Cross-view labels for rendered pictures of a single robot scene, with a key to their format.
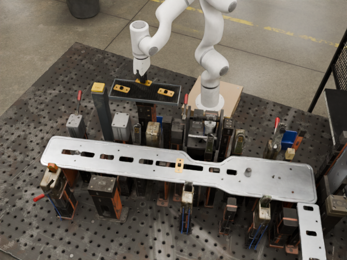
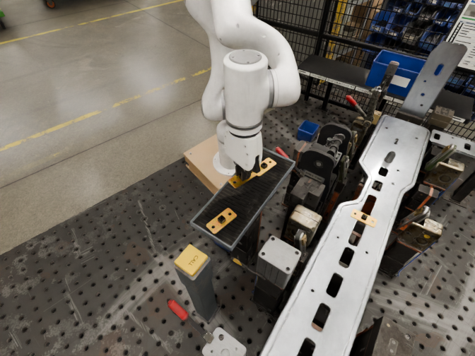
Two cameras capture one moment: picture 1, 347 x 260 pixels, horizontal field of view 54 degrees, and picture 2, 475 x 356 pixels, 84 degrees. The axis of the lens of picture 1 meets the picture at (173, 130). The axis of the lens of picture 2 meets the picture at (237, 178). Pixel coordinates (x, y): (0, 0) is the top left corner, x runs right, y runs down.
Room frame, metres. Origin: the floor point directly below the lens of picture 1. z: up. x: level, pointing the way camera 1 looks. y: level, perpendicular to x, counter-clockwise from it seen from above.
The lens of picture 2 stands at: (1.09, 0.60, 1.78)
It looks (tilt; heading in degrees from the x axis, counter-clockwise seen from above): 49 degrees down; 297
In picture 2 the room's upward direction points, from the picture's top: straight up
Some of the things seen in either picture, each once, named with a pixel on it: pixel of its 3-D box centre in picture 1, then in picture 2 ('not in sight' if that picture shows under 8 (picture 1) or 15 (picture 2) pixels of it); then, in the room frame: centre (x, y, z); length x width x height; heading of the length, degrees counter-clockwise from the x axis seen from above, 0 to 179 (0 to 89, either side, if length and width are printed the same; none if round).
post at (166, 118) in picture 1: (167, 141); (290, 222); (1.14, 0.03, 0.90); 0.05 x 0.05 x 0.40; 82
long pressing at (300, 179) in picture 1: (175, 166); (363, 224); (0.91, -0.01, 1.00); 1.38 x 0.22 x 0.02; 82
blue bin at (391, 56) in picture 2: not in sight; (402, 75); (0.90, -0.94, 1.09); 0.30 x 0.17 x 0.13; 172
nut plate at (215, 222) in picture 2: (121, 87); (221, 219); (1.30, 0.28, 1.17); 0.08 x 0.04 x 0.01; 70
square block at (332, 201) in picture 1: (325, 219); (423, 140); (0.69, -0.75, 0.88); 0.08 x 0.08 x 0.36; 82
